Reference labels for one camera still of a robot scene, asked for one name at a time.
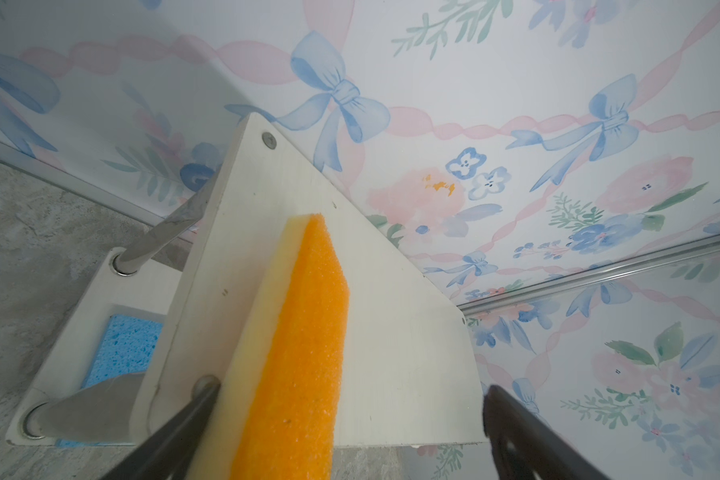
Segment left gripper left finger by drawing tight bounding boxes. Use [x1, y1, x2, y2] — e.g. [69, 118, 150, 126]
[102, 379, 220, 480]

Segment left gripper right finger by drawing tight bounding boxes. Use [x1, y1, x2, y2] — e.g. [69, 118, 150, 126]
[482, 385, 607, 480]

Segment blue sponge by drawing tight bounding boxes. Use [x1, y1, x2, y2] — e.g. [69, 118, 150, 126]
[55, 314, 163, 449]

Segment orange sponge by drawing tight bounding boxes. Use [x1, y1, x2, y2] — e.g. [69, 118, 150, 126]
[187, 214, 350, 479]

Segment white two-tier metal shelf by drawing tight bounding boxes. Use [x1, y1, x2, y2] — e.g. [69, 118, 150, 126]
[5, 114, 484, 447]

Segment right aluminium frame post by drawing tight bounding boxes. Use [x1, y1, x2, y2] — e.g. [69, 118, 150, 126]
[458, 234, 720, 316]

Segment aluminium frame post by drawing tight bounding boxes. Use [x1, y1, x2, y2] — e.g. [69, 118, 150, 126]
[458, 234, 720, 316]
[0, 141, 162, 225]

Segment left aluminium frame post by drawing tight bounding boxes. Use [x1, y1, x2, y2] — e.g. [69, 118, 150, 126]
[0, 141, 162, 225]

